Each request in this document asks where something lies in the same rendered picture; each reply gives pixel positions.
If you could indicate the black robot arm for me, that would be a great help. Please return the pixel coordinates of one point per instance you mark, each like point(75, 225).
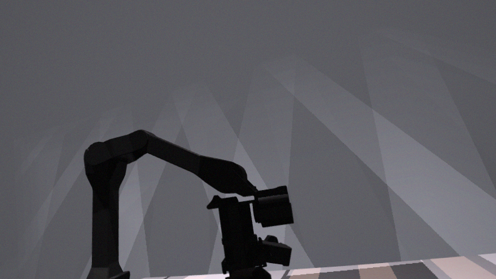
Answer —
point(105, 167)

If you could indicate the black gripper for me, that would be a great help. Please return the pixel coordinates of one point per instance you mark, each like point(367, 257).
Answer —
point(241, 259)

